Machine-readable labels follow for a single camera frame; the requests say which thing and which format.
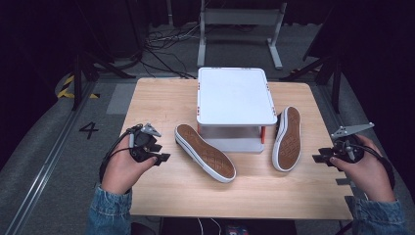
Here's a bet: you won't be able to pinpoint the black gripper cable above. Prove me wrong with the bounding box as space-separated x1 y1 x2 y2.
98 123 145 184
353 143 396 190

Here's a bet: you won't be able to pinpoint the thin white cables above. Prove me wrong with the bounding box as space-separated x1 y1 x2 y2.
196 217 223 235

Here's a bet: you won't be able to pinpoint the metal floor rail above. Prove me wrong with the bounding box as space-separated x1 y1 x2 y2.
4 81 96 235

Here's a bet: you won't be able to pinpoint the white two-tier shoe rack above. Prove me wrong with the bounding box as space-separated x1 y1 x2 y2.
196 67 278 155

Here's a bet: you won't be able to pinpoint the grey metal stand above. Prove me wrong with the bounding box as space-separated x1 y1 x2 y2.
196 0 288 71

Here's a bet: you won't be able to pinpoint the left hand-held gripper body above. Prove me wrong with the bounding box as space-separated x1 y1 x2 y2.
128 122 162 164

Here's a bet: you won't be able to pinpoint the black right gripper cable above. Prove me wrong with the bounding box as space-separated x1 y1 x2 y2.
353 143 396 190

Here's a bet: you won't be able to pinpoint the person's left hand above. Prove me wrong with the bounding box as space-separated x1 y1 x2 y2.
100 140 159 196

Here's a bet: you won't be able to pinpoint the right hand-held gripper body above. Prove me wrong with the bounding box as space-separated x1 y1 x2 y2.
331 121 375 165

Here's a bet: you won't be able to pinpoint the person's right hand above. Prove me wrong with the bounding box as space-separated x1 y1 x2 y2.
329 134 396 203

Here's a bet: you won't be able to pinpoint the bundle of floor cables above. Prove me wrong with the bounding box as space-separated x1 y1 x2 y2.
143 23 201 80

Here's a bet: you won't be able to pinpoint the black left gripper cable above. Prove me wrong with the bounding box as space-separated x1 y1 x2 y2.
98 123 145 184

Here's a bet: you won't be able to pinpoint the yellow black hazard tape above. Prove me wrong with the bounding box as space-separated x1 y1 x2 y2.
57 73 101 100

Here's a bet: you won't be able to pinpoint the black tripod stand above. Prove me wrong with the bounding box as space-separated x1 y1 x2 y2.
279 54 344 115
69 48 137 112

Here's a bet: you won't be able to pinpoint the black canvas sneaker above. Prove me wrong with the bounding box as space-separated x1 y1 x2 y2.
271 106 302 173
174 123 237 184

